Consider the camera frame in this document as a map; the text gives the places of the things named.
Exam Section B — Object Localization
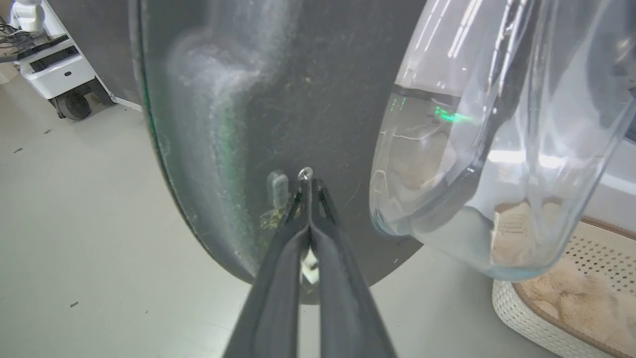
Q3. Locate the white perforated laundry basket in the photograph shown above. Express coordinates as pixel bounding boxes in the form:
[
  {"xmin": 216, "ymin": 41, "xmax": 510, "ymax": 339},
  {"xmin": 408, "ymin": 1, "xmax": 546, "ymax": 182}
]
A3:
[{"xmin": 492, "ymin": 215, "xmax": 636, "ymax": 358}]

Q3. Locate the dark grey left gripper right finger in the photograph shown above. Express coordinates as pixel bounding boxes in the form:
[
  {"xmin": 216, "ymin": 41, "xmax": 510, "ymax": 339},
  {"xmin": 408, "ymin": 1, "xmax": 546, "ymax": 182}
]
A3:
[{"xmin": 309, "ymin": 178, "xmax": 398, "ymax": 358}]

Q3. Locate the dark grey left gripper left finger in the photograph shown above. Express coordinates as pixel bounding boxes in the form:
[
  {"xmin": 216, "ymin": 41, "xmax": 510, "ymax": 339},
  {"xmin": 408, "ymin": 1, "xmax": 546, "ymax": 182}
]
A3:
[{"xmin": 222, "ymin": 180, "xmax": 312, "ymax": 358}]

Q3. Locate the beige fluffy cloth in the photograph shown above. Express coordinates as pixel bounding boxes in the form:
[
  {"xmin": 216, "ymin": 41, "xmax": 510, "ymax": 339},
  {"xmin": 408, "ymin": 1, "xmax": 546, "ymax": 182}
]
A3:
[{"xmin": 513, "ymin": 254, "xmax": 636, "ymax": 358}]

